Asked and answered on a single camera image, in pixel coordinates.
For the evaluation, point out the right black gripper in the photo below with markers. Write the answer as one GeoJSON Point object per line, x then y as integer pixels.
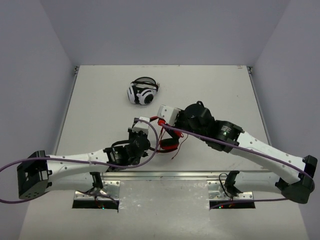
{"type": "Point", "coordinates": [180, 114]}

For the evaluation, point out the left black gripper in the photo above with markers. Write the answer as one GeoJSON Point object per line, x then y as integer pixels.
{"type": "Point", "coordinates": [136, 133]}

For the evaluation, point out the red black headphones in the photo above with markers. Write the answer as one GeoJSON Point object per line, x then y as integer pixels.
{"type": "Point", "coordinates": [169, 140]}

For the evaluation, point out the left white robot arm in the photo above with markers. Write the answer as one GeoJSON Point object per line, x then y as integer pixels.
{"type": "Point", "coordinates": [43, 173]}

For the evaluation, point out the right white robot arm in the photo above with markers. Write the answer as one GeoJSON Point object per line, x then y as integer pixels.
{"type": "Point", "coordinates": [288, 175]}

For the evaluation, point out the white black headphones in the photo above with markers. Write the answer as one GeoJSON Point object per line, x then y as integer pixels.
{"type": "Point", "coordinates": [142, 90]}

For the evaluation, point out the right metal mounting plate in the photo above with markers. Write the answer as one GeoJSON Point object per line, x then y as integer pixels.
{"type": "Point", "coordinates": [216, 193]}

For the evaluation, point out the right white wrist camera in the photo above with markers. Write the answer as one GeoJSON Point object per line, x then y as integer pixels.
{"type": "Point", "coordinates": [168, 114]}

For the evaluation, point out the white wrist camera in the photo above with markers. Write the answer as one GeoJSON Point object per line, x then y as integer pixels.
{"type": "Point", "coordinates": [141, 124]}
{"type": "Point", "coordinates": [168, 114]}

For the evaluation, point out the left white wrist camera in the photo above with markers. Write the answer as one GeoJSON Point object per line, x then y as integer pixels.
{"type": "Point", "coordinates": [141, 124]}

